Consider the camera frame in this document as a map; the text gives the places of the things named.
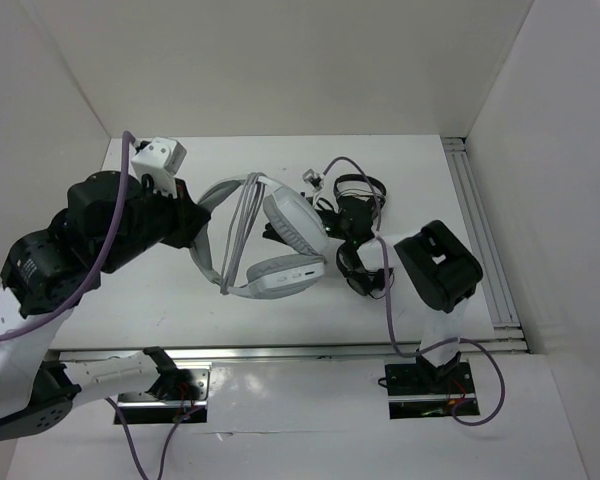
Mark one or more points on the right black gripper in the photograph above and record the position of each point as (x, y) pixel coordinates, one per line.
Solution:
(272, 234)

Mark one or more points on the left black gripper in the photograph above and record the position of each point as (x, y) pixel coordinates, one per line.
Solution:
(189, 216)

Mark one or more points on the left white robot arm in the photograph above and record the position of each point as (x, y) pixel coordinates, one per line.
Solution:
(46, 274)

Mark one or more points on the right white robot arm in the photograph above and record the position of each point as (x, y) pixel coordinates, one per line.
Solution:
(443, 272)

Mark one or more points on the black on-ear headphones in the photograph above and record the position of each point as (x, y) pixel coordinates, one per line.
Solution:
(363, 281)
(364, 188)

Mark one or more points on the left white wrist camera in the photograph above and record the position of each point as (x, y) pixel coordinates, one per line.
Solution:
(156, 164)

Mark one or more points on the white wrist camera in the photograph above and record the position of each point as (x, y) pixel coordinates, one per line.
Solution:
(316, 181)
(156, 164)

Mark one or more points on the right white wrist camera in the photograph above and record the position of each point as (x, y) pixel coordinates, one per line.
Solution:
(316, 181)

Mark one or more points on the aluminium mounting rail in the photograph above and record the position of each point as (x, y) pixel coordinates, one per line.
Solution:
(211, 357)

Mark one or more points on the aluminium side rail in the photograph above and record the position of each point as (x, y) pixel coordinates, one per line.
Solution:
(509, 335)

